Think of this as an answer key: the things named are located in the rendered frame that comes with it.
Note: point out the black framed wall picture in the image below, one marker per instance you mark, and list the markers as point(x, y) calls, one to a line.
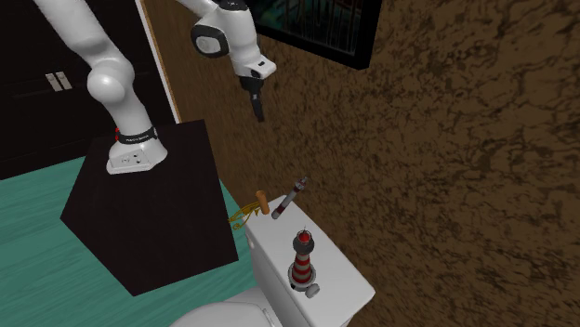
point(317, 27)

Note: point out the white toilet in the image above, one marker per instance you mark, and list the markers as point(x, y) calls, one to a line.
point(290, 267)

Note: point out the white door frame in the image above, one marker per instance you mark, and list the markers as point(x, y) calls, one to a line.
point(159, 63)

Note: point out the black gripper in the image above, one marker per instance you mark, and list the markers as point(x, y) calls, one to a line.
point(251, 84)

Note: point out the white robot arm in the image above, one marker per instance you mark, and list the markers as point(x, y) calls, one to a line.
point(113, 86)

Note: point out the slim red white lighthouse figure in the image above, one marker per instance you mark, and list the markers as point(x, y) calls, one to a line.
point(289, 199)

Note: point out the black robot stand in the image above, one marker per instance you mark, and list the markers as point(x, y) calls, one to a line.
point(149, 213)

